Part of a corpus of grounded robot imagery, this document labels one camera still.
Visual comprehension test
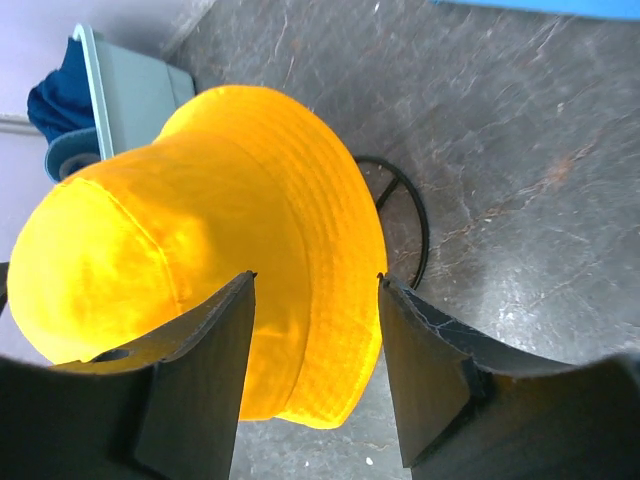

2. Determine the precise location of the yellow bucket hat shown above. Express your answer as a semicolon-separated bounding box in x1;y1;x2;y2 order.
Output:
8;85;387;429

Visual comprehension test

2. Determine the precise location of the black wire hat stand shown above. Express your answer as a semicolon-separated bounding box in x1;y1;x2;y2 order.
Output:
354;155;430;290

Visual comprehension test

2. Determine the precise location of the navy blue hat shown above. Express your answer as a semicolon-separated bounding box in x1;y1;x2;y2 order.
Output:
27;37;95;143

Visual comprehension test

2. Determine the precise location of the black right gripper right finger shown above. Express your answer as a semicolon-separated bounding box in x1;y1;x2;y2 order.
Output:
379;276;639;479

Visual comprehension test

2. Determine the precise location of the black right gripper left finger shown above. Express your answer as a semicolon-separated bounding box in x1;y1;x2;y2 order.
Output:
1;272;255;479

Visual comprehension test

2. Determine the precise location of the light green plastic bin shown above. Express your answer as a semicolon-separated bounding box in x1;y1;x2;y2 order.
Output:
45;24;195;183

